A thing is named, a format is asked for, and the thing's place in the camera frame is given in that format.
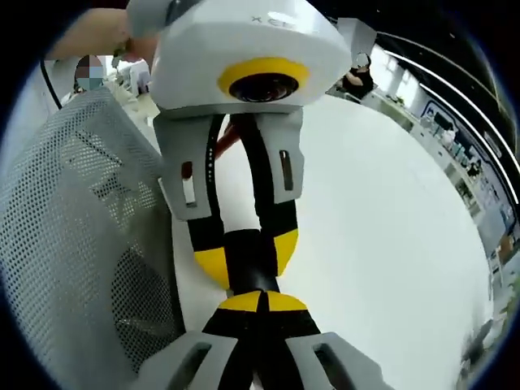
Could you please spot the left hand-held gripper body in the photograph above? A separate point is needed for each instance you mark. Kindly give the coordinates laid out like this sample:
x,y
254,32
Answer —
x,y
252,44

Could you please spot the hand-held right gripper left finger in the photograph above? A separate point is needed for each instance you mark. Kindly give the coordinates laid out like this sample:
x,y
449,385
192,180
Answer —
x,y
178,361

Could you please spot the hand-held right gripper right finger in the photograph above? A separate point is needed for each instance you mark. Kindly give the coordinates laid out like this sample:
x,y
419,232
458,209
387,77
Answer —
x,y
341,361

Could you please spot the black remote control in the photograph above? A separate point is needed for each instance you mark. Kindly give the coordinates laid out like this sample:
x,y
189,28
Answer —
x,y
248,260

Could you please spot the person's left hand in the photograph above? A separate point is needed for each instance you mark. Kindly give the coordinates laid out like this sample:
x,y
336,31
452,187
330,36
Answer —
x,y
140,48

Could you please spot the grey mesh office chair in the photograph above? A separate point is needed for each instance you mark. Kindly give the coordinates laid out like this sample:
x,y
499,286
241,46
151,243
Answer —
x,y
61,211

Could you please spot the long curved ceiling light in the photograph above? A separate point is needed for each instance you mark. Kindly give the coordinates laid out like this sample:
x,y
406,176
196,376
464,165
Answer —
x,y
467,111

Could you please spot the white ceiling air vent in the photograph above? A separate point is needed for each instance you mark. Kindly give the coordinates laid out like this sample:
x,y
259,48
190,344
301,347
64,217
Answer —
x,y
493,145

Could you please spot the thin curved ceiling rail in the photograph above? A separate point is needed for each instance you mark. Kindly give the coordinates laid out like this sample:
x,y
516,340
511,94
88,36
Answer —
x,y
438,67

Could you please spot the blue display wall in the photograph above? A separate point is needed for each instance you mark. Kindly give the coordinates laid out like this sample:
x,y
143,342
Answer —
x,y
479,170

